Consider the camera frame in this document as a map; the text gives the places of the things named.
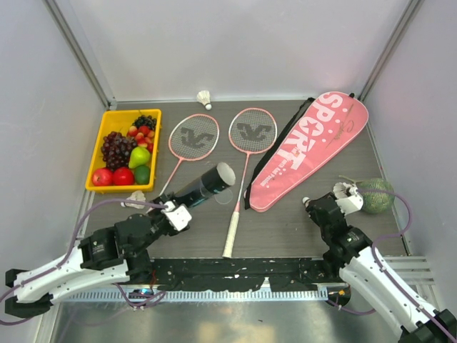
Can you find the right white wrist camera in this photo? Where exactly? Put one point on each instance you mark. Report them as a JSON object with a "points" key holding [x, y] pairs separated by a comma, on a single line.
{"points": [[348, 199]]}

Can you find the green netted melon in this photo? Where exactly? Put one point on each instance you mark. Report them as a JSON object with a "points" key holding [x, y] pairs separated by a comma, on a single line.
{"points": [[374, 202]]}

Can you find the red apple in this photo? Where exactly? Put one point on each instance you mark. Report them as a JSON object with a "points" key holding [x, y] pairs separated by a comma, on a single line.
{"points": [[102, 177], [123, 176]]}

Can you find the green lime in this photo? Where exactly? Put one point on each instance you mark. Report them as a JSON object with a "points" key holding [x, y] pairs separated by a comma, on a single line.
{"points": [[142, 174]]}

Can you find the green pear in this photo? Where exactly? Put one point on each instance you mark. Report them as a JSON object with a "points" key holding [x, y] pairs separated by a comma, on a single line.
{"points": [[139, 156]]}

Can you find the pink racket bag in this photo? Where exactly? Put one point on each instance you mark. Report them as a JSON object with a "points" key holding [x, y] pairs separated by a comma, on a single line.
{"points": [[317, 132]]}

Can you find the left pink badminton racket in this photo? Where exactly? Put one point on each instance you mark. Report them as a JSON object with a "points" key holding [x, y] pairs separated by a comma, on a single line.
{"points": [[192, 139]]}

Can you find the right pink badminton racket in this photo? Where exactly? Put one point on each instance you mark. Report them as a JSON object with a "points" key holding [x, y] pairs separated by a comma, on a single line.
{"points": [[252, 131]]}

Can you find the pink badminton racket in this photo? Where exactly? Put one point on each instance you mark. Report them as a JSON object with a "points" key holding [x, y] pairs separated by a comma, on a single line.
{"points": [[192, 139], [252, 131]]}

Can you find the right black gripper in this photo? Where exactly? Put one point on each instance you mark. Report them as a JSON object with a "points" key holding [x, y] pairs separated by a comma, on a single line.
{"points": [[310, 211]]}

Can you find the purple grape bunch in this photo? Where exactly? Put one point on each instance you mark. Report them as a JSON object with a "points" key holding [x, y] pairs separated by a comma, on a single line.
{"points": [[116, 150]]}

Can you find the clear tube lid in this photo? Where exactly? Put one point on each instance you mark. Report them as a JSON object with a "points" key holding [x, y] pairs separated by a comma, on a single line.
{"points": [[225, 197]]}

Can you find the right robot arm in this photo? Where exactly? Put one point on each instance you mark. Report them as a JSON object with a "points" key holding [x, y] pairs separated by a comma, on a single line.
{"points": [[357, 261]]}

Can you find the white shuttlecock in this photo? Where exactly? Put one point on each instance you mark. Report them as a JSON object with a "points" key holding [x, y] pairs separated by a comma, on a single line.
{"points": [[204, 98], [138, 197], [328, 201]]}

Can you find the black shuttlecock tube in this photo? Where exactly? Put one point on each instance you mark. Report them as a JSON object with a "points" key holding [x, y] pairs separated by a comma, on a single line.
{"points": [[213, 181]]}

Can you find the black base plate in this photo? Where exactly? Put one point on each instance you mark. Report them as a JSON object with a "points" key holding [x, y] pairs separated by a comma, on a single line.
{"points": [[242, 274]]}

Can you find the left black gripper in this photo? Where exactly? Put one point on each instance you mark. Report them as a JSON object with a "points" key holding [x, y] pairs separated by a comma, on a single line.
{"points": [[165, 199]]}

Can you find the black grape bunch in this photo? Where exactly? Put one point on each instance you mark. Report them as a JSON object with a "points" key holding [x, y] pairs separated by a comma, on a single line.
{"points": [[148, 121]]}

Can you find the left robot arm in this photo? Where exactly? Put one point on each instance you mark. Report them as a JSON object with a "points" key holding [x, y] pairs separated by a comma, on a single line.
{"points": [[116, 254]]}

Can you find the left red apple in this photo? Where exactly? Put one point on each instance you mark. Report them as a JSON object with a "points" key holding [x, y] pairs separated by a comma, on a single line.
{"points": [[102, 177]]}

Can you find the yellow plastic bin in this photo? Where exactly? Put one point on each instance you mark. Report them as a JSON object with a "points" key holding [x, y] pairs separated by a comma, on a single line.
{"points": [[121, 121]]}

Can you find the white cable duct strip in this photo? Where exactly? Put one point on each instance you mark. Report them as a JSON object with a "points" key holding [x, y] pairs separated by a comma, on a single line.
{"points": [[261, 295]]}

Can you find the right red apple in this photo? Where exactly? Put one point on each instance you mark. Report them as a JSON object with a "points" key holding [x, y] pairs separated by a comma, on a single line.
{"points": [[123, 176]]}

